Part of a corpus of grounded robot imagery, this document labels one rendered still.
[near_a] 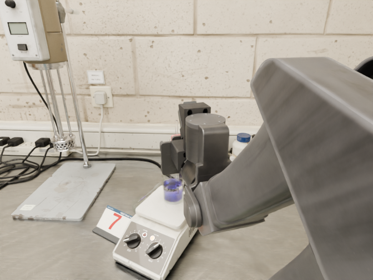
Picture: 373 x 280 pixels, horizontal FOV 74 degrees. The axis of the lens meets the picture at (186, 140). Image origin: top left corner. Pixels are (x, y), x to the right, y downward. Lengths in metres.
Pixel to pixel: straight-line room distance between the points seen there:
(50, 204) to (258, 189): 0.71
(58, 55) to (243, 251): 0.66
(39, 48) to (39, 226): 0.44
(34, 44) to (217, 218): 0.57
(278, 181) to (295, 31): 0.87
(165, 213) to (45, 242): 0.30
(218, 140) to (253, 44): 0.69
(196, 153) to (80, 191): 0.57
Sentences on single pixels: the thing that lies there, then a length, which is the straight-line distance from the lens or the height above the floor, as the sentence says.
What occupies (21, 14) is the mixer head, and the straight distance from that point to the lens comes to 0.71.
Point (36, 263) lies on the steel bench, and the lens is 0.69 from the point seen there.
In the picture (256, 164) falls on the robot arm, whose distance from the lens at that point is 0.19.
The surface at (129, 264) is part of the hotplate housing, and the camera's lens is 0.59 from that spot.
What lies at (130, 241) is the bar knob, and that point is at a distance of 0.58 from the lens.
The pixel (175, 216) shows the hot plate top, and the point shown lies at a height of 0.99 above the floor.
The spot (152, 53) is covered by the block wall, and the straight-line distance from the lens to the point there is 0.98.
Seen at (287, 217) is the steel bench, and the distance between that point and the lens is 0.76.
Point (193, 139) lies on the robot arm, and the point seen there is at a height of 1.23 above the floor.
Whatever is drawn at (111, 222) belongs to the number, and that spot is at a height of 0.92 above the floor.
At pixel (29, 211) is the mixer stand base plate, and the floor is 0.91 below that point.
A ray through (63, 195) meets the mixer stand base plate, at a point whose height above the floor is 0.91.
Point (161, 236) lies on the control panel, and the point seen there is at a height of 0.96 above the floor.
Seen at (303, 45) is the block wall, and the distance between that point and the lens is 1.03.
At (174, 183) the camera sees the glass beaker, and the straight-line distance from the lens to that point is 0.58.
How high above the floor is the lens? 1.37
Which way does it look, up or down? 24 degrees down
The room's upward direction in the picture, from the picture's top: straight up
